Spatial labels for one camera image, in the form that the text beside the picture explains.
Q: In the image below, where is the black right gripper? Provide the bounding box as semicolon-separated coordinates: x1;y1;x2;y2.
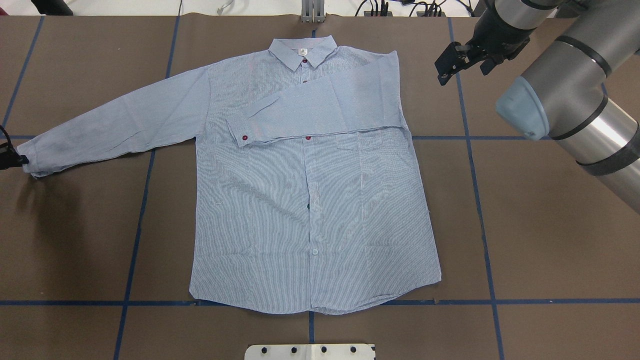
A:
434;17;531;86

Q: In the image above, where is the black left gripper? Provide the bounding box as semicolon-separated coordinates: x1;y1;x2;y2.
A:
0;125;30;171

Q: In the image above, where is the light blue striped shirt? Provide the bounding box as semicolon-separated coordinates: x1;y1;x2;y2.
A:
17;36;442;315

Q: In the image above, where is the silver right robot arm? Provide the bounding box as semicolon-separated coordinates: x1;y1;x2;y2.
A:
434;0;640;211

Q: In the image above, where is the grey aluminium frame post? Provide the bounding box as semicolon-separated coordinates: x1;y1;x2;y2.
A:
301;0;326;24

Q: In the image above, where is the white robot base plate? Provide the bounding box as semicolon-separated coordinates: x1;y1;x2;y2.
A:
244;343;377;360

